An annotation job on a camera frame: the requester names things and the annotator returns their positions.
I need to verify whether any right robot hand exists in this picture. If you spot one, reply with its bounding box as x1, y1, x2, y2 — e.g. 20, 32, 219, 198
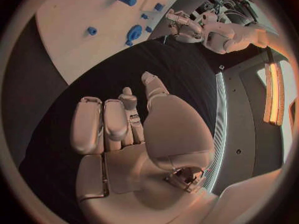
69, 71, 219, 224

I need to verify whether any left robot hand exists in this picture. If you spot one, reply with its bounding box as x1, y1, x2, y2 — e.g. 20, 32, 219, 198
165, 8, 206, 43

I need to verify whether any white task board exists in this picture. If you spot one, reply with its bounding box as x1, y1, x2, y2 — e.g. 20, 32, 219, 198
34, 0, 194, 86

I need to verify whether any blue gear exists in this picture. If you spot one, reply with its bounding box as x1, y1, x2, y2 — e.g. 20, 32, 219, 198
125, 24, 144, 47

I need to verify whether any glowing light bar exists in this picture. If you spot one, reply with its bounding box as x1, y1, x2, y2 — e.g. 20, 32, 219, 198
262, 62, 286, 125

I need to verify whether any equipment rack with cables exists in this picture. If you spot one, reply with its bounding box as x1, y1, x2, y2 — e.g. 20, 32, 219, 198
188, 0, 263, 26

